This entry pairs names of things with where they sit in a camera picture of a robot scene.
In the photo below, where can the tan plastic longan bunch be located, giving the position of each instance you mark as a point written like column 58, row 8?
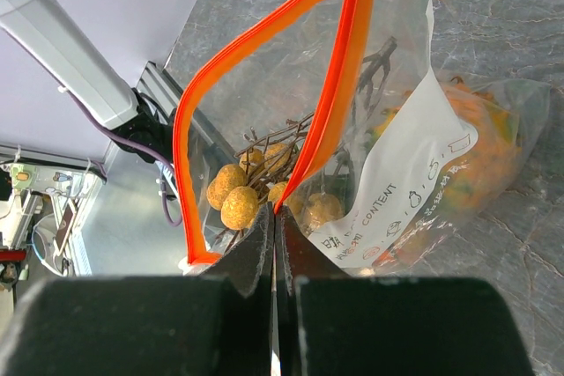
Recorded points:
column 268, row 161

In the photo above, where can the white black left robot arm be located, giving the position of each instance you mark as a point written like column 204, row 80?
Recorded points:
column 120, row 112

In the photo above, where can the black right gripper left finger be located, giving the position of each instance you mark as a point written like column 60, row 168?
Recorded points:
column 215, row 323

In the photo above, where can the orange plastic pineapple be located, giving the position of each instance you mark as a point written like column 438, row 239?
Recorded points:
column 467, row 183

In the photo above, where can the clear zip top bag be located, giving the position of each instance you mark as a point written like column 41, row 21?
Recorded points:
column 306, row 56

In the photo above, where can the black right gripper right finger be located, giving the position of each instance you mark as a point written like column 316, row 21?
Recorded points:
column 334, row 324

